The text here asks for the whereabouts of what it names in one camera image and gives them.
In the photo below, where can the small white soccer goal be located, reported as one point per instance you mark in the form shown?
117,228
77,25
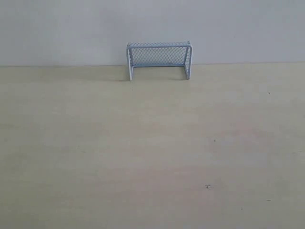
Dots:
159,54

